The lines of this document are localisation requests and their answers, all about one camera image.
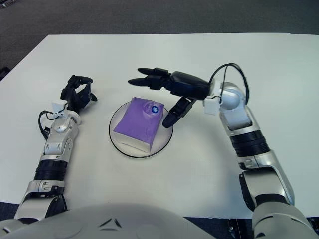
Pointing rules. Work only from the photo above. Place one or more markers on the purple tissue paper pack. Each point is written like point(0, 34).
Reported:
point(137, 124)

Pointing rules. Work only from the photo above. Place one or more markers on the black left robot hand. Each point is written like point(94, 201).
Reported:
point(73, 95)

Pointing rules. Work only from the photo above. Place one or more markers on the white plate with black rim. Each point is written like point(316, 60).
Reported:
point(163, 142)

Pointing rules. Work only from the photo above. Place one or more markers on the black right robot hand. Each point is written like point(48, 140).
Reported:
point(189, 85)

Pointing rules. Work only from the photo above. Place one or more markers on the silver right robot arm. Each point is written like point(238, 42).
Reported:
point(259, 161)

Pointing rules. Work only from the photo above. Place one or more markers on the grey robot torso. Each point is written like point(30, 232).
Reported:
point(99, 224)

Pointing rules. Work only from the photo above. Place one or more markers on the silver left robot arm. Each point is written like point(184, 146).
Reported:
point(57, 139)

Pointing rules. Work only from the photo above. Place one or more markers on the black metal bracket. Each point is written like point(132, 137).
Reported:
point(231, 227)

